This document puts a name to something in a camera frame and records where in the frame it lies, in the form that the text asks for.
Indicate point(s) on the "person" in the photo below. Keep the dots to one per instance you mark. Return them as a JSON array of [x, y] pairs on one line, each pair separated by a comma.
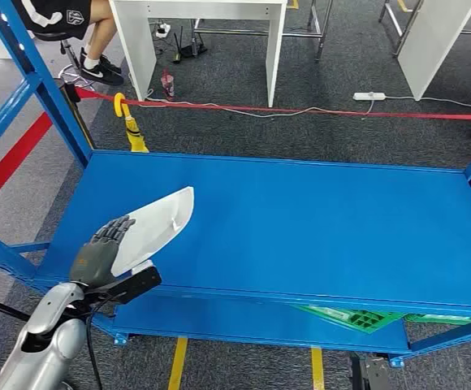
[[57, 16]]

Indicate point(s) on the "white power strip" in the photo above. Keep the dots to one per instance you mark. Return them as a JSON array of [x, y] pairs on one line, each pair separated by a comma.
[[162, 30], [369, 96]]

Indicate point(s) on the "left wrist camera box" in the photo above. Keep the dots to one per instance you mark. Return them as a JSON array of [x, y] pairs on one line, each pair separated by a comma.
[[138, 282]]

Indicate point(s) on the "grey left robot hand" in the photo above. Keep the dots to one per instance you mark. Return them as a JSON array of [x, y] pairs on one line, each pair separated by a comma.
[[93, 261]]

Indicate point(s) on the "thin black rod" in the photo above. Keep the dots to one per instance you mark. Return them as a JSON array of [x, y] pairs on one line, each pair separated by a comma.
[[0, 307]]

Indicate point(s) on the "red barrier belt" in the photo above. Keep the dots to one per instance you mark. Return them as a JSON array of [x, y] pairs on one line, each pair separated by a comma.
[[260, 109]]

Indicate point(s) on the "green folded plastic crate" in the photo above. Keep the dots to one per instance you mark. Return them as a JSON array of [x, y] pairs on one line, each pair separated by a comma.
[[361, 318], [442, 318]]

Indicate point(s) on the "blue metal shelf rack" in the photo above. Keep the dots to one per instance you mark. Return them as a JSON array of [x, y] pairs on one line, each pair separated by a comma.
[[300, 226]]

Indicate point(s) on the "white desk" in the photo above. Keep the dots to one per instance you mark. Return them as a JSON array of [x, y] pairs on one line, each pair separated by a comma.
[[276, 54], [438, 43]]

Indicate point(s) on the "red floor tape stripe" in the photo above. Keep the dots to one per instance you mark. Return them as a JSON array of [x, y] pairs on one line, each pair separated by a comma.
[[12, 159]]

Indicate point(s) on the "steel table frame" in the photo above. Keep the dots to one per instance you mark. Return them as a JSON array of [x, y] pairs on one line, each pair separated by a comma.
[[401, 29], [260, 33]]

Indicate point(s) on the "pink drink cup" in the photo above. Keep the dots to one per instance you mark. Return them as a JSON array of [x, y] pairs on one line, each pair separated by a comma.
[[167, 86]]

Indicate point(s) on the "black router with antennas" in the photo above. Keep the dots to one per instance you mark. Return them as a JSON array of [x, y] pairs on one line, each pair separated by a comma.
[[191, 51]]

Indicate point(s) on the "yellow folded umbrella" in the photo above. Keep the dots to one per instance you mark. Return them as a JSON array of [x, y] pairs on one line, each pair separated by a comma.
[[134, 134]]

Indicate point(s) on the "white curved plastic part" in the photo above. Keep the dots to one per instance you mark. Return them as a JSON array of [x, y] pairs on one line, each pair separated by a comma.
[[154, 226]]

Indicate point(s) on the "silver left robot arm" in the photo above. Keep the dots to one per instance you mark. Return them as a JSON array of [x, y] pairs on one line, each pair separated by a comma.
[[45, 344]]

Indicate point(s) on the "black stanchion post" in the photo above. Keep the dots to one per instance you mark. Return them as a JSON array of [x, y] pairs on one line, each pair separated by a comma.
[[72, 102]]

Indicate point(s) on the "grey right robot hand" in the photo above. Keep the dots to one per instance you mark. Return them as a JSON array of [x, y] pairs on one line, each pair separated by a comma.
[[356, 374]]

